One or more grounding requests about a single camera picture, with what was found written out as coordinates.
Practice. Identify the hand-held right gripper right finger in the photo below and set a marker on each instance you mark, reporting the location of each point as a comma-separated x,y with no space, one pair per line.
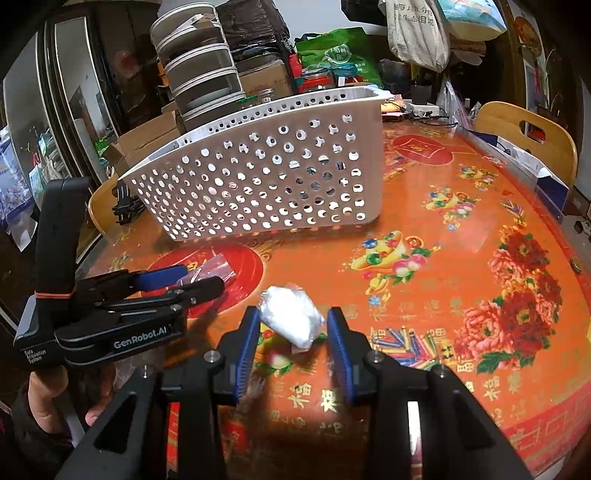
341,355

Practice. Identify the open cardboard box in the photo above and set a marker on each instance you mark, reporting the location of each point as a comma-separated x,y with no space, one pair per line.
147,138

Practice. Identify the wooden chair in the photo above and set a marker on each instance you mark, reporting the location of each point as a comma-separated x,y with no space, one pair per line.
498,122
101,207

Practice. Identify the white printed tote bag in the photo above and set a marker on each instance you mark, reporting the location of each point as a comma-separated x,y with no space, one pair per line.
471,18

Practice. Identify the blue and white box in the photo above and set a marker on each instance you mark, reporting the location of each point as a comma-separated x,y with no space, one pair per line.
549,184

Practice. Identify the white perforated plastic basket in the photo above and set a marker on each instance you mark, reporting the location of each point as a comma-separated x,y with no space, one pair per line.
277,184

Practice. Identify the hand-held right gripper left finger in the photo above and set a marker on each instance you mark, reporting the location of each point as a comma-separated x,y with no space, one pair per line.
244,355

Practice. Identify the round red door ornament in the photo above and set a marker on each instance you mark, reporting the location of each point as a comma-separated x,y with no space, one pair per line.
526,30

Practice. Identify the white cloth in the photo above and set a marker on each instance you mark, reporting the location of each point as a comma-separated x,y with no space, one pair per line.
291,318

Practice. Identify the clear packet with red contents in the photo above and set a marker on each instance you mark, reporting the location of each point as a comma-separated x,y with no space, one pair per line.
217,267

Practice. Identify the closed cardboard box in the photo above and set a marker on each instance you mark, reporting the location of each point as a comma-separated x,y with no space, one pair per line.
270,78

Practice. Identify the beige canvas tote bag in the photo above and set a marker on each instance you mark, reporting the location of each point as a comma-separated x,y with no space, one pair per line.
415,32

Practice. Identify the green tote bag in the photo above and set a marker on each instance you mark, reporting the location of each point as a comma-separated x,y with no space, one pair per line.
341,55

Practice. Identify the clear plastic bag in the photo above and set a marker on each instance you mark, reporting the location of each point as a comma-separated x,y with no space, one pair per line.
455,101

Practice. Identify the person's left hand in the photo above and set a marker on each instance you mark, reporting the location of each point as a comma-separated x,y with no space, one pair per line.
46,401

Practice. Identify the black bag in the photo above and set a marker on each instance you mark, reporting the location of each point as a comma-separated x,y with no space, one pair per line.
360,9

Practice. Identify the white power strip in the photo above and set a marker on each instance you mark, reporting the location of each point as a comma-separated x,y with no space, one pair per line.
422,108

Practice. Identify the person's left forearm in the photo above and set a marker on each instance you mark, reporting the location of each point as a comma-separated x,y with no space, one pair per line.
23,438

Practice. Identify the blue and white printed bag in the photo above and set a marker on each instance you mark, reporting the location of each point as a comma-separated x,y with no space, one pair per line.
14,198

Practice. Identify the dark mirrored wardrobe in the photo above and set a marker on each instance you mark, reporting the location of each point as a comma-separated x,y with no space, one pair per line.
69,92

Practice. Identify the stacked grey storage trays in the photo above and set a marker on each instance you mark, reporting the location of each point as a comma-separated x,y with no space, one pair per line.
198,60

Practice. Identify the glass jar with red lid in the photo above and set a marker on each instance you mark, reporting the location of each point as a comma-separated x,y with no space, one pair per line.
318,82

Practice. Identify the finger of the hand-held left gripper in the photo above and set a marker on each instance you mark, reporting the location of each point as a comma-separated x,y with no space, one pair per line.
198,290
159,279

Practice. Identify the black plastic wrapped bundle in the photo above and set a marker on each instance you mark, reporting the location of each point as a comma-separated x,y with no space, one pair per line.
254,27

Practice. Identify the small dark round object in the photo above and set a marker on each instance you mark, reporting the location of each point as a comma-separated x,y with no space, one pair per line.
575,264

